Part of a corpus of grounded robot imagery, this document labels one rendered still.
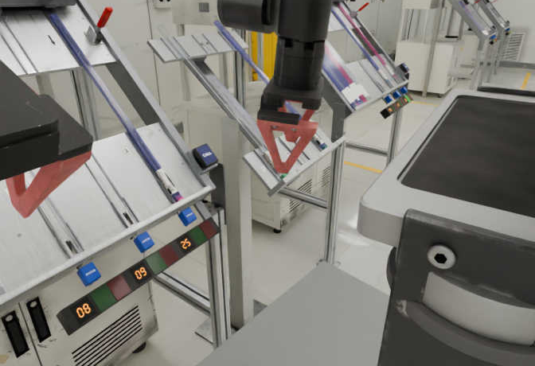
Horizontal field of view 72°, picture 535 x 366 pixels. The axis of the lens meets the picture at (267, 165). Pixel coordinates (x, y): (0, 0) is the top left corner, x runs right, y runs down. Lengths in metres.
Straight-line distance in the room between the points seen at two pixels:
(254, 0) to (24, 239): 0.51
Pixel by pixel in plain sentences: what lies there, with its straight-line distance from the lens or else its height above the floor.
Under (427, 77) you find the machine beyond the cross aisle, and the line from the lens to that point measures 5.01.
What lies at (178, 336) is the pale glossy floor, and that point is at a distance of 1.51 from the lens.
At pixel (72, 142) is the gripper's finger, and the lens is 0.22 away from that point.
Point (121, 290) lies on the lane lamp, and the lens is 0.73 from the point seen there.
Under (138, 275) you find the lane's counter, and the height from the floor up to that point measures 0.66.
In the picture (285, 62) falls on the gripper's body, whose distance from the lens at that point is 0.44.
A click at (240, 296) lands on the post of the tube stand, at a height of 0.18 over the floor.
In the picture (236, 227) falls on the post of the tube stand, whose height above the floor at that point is 0.46.
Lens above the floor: 1.12
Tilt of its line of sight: 24 degrees down
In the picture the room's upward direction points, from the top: straight up
